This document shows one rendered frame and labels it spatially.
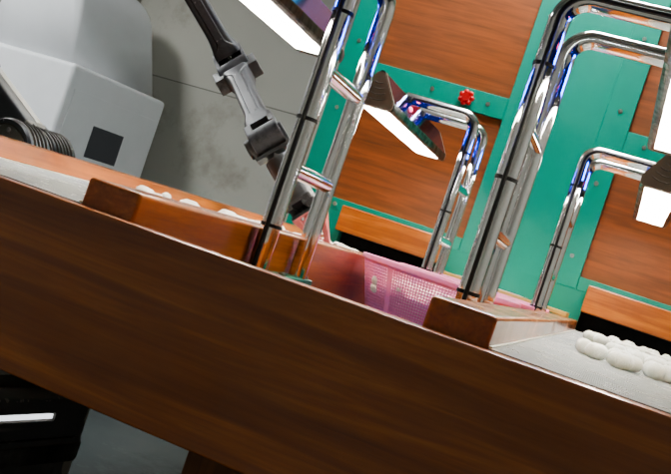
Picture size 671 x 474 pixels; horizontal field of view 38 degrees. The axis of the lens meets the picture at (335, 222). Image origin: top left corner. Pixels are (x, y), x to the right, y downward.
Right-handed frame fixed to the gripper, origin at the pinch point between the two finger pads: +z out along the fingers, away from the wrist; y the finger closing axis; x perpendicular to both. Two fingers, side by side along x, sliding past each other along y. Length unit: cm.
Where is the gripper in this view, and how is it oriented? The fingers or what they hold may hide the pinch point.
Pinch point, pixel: (326, 241)
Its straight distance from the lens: 189.0
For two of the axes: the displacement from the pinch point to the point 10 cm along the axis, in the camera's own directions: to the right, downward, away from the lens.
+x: -8.3, 5.2, 1.8
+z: 4.8, 8.4, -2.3
